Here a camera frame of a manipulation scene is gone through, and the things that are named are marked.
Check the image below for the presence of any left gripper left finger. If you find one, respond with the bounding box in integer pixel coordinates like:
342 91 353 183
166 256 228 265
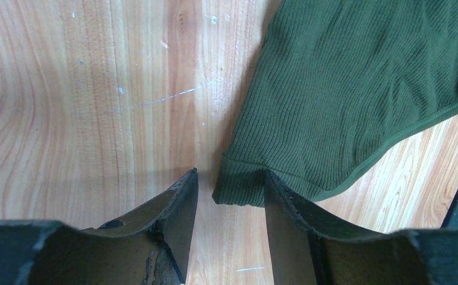
28 169 198 284

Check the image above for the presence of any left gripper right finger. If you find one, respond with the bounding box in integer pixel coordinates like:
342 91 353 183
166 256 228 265
264 171 431 284

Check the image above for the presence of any green underwear white waistband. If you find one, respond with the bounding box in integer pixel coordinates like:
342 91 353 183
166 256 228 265
212 1 458 207

